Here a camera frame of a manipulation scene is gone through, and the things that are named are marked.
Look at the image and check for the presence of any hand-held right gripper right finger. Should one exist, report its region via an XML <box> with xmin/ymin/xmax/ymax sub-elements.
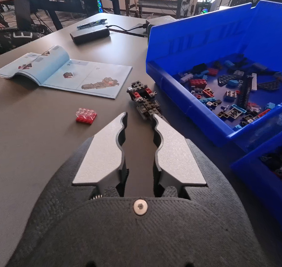
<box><xmin>152</xmin><ymin>114</ymin><xmax>208</xmax><ymax>197</ymax></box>

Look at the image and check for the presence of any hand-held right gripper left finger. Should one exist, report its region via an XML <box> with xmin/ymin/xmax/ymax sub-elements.
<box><xmin>72</xmin><ymin>112</ymin><xmax>130</xmax><ymax>197</ymax></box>

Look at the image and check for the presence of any red and clear brick block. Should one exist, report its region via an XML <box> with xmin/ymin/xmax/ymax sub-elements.
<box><xmin>75</xmin><ymin>107</ymin><xmax>97</xmax><ymax>125</ymax></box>

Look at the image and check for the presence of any dark grey toy brick model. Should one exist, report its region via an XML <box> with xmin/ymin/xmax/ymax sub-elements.
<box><xmin>126</xmin><ymin>80</ymin><xmax>170</xmax><ymax>126</ymax></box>

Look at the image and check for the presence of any pile of mixed toy bricks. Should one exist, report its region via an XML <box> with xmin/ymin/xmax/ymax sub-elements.
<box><xmin>178</xmin><ymin>58</ymin><xmax>282</xmax><ymax>131</ymax></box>

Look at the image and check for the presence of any pale blue instruction booklet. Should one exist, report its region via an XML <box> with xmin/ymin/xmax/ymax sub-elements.
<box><xmin>0</xmin><ymin>45</ymin><xmax>133</xmax><ymax>100</ymax></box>

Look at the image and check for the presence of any large blue plastic bin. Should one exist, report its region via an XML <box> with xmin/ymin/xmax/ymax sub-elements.
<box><xmin>145</xmin><ymin>0</ymin><xmax>282</xmax><ymax>148</ymax></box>

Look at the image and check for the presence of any grey desk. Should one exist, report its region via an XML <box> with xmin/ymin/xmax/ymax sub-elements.
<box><xmin>0</xmin><ymin>12</ymin><xmax>282</xmax><ymax>267</ymax></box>

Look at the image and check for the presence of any small blue plastic bin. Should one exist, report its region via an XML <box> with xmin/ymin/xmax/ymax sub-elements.
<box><xmin>230</xmin><ymin>130</ymin><xmax>282</xmax><ymax>225</ymax></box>

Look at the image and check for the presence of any black rectangular box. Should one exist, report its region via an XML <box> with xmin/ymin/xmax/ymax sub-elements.
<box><xmin>70</xmin><ymin>25</ymin><xmax>110</xmax><ymax>45</ymax></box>

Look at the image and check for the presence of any black cube speaker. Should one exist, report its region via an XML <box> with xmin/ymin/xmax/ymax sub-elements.
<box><xmin>145</xmin><ymin>15</ymin><xmax>177</xmax><ymax>38</ymax></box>

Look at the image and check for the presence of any black printed cloth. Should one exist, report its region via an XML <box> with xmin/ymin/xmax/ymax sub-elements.
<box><xmin>0</xmin><ymin>28</ymin><xmax>45</xmax><ymax>55</ymax></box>

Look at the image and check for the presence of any black metal workbench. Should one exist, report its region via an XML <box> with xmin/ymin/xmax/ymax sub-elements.
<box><xmin>130</xmin><ymin>0</ymin><xmax>194</xmax><ymax>18</ymax></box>

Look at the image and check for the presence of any white computer tower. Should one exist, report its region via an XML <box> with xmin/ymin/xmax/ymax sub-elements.
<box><xmin>195</xmin><ymin>0</ymin><xmax>219</xmax><ymax>15</ymax></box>

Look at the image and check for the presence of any black upright panel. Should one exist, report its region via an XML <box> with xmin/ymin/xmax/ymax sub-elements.
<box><xmin>12</xmin><ymin>0</ymin><xmax>33</xmax><ymax>31</ymax></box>

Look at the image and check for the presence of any black cable with plug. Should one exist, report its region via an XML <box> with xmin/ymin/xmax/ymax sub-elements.
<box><xmin>105</xmin><ymin>24</ymin><xmax>148</xmax><ymax>33</ymax></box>

